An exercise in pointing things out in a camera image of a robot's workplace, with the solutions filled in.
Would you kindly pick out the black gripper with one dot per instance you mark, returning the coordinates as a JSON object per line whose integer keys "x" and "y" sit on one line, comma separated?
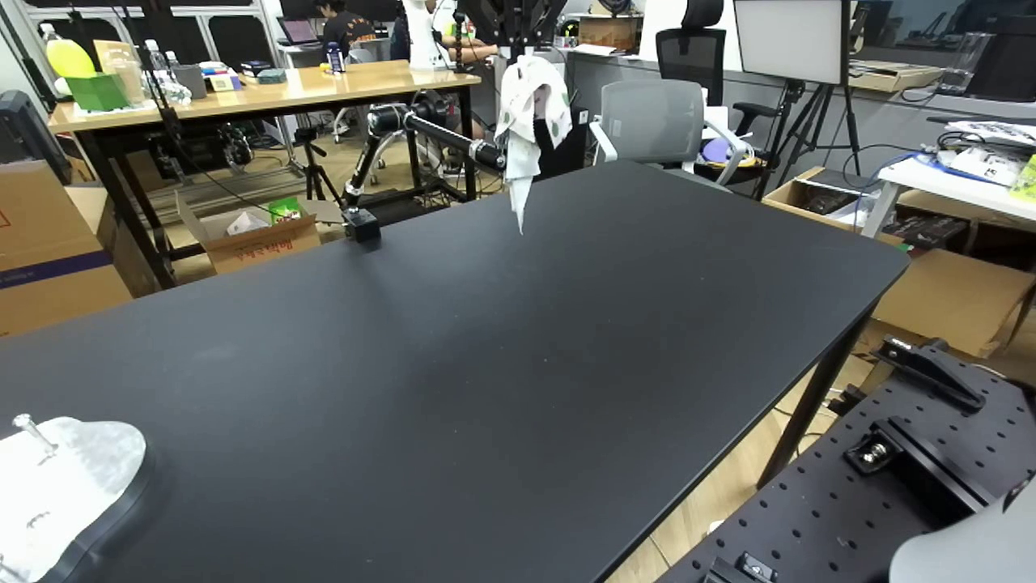
{"x": 513, "y": 23}

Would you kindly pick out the white cloth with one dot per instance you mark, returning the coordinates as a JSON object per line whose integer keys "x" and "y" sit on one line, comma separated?
{"x": 532, "y": 96}

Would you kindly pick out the black arm clamp base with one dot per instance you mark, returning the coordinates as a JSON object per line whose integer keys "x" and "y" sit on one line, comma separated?
{"x": 361, "y": 226}

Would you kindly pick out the wooden desk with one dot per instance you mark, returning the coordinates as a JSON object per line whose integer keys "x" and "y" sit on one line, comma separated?
{"x": 112, "y": 135}

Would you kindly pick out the grey office chair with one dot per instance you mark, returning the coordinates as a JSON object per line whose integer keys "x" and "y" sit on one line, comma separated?
{"x": 657, "y": 120}

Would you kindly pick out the seated person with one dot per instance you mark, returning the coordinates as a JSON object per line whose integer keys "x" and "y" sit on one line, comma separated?
{"x": 340, "y": 23}

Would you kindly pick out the black high-back chair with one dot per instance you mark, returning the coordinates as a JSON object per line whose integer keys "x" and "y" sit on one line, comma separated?
{"x": 693, "y": 49}

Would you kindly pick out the whiteboard on tripod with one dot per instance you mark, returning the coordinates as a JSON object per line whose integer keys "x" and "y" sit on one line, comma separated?
{"x": 804, "y": 47}

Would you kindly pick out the open cardboard box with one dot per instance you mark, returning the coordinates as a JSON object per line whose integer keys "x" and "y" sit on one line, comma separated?
{"x": 251, "y": 235}

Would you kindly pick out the yellow balloon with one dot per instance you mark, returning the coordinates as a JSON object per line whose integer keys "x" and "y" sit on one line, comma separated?
{"x": 70, "y": 61}

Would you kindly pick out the large cardboard box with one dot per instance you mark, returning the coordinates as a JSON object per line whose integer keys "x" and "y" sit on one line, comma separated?
{"x": 49, "y": 261}

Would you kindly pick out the flat cardboard sheet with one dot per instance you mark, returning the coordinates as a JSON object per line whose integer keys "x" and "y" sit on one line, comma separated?
{"x": 959, "y": 299}

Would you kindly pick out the black perforated breadboard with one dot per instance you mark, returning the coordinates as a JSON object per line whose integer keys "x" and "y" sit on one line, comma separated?
{"x": 929, "y": 444}

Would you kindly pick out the clear plastic plate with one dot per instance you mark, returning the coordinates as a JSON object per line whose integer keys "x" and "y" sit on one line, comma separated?
{"x": 56, "y": 482}

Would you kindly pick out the black camera tripod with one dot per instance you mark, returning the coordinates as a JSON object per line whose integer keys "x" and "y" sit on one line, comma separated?
{"x": 315, "y": 177}

